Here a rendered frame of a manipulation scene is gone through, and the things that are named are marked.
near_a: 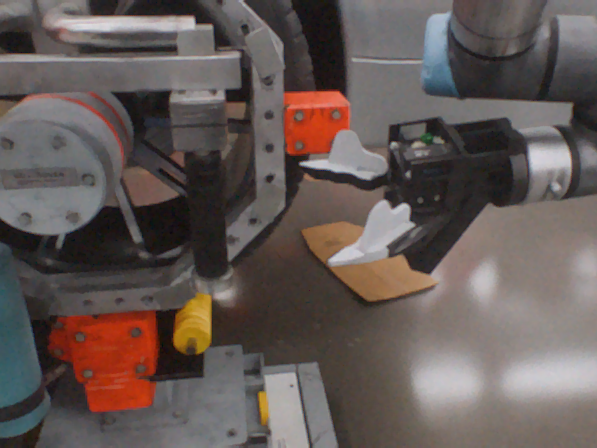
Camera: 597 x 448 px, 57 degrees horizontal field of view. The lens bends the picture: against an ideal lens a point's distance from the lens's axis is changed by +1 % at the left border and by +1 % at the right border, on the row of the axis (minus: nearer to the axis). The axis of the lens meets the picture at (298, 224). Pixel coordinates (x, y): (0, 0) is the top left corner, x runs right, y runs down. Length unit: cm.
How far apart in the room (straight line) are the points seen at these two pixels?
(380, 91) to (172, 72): 53
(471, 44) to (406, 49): 50
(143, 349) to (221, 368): 42
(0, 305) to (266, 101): 41
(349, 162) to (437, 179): 11
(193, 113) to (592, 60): 34
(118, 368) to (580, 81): 73
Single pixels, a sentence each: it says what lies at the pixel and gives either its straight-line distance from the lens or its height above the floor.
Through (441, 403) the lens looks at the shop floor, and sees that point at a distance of 157.
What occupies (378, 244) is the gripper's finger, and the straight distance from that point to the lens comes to 50.
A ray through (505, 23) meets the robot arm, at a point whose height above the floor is 102.
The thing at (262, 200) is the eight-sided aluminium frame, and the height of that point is 75.
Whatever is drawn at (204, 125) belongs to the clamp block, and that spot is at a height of 93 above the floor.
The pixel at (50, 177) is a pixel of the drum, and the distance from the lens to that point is 63.
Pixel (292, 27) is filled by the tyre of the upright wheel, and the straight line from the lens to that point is 81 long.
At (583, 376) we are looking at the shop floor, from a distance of 179.
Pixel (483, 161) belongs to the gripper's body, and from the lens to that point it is 54.
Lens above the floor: 107
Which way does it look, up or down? 26 degrees down
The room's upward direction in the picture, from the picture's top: straight up
